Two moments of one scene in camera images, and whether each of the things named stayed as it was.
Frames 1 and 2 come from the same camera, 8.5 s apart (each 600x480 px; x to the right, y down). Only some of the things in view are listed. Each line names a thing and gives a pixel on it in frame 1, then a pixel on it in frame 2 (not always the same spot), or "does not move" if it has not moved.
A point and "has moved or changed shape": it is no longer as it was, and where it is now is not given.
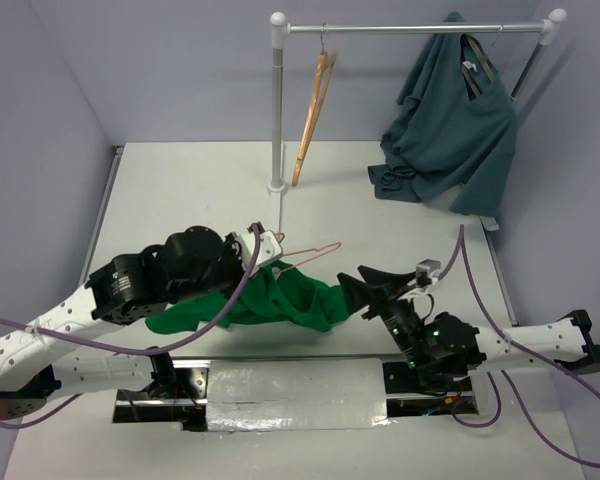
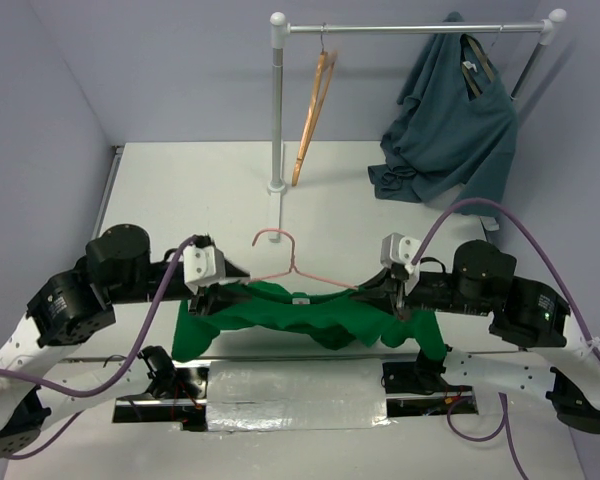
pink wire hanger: (328, 249) → (293, 266)
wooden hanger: (323, 77) does not move
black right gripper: (358, 294) → (384, 289)
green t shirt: (276, 293) has moved or changed shape
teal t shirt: (443, 142) does not move
